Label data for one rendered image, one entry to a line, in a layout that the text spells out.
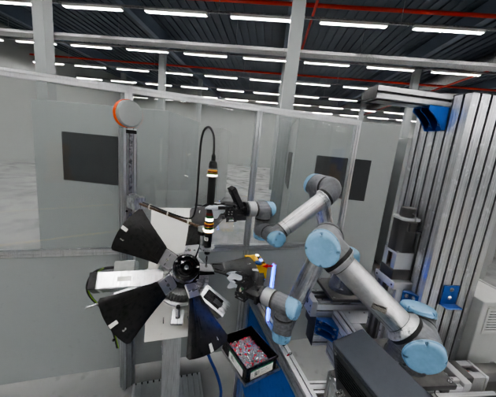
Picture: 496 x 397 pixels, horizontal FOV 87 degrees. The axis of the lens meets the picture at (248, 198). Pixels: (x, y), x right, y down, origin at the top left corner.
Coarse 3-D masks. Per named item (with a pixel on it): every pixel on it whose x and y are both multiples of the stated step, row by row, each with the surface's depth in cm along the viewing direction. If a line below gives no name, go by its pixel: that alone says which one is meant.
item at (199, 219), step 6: (192, 210) 140; (204, 210) 137; (198, 216) 136; (204, 216) 134; (198, 222) 133; (204, 222) 131; (216, 222) 130; (192, 228) 132; (192, 234) 130; (192, 240) 127; (198, 240) 124
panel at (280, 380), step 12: (252, 312) 165; (252, 324) 164; (264, 336) 145; (276, 360) 129; (276, 372) 128; (252, 384) 161; (264, 384) 143; (276, 384) 128; (288, 384) 116; (252, 396) 161; (264, 396) 143; (276, 396) 127; (288, 396) 116
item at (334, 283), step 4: (332, 276) 145; (336, 276) 142; (332, 280) 143; (336, 280) 141; (340, 280) 140; (328, 284) 147; (332, 284) 142; (336, 284) 141; (340, 284) 140; (344, 284) 138; (332, 288) 142; (336, 288) 140; (340, 288) 140; (344, 288) 138; (348, 288) 138; (340, 292) 139; (344, 292) 138; (348, 292) 138; (352, 292) 138
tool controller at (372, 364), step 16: (352, 336) 77; (368, 336) 76; (336, 352) 75; (352, 352) 72; (368, 352) 71; (384, 352) 71; (336, 368) 77; (352, 368) 69; (368, 368) 67; (384, 368) 66; (400, 368) 66; (336, 384) 81; (352, 384) 70; (368, 384) 63; (384, 384) 62; (400, 384) 62; (416, 384) 61
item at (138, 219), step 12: (132, 216) 119; (144, 216) 119; (120, 228) 119; (132, 228) 118; (144, 228) 118; (132, 240) 119; (144, 240) 118; (156, 240) 118; (120, 252) 120; (132, 252) 120; (144, 252) 119; (156, 252) 118
